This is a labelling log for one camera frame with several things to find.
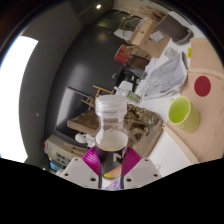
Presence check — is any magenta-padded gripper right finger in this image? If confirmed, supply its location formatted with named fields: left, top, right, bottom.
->
left=121, top=145, right=163, bottom=190

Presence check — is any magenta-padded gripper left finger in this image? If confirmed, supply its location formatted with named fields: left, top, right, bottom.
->
left=60, top=146, right=103, bottom=190

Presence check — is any clear white-capped drink bottle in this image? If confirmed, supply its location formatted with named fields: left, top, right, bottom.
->
left=94, top=94, right=129, bottom=181

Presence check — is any wooden easel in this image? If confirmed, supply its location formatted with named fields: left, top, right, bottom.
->
left=80, top=84, right=115, bottom=109
left=63, top=141, right=88, bottom=157

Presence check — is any pale cabinet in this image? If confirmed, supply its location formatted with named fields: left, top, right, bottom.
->
left=43, top=134, right=81, bottom=168

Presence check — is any white plaster bust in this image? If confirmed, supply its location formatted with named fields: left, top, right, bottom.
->
left=74, top=132, right=88, bottom=144
left=84, top=134, right=97, bottom=148

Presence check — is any golden sculpture on wooden base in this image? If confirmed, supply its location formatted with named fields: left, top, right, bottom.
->
left=66, top=84, right=164, bottom=159

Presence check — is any yellow-green mug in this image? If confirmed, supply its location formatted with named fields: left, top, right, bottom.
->
left=167, top=95, right=201, bottom=135

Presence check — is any long ceiling light panel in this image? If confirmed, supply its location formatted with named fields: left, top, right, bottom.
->
left=0, top=35, right=39, bottom=164

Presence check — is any newspaper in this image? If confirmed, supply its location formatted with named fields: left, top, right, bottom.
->
left=134, top=51, right=189, bottom=101

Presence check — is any flat round red coaster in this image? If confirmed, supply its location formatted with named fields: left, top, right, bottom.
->
left=193, top=75, right=212, bottom=98

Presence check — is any red box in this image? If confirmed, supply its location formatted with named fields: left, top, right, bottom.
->
left=113, top=44, right=134, bottom=65

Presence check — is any black wall screen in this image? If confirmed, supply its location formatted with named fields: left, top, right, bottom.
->
left=54, top=87, right=101, bottom=139

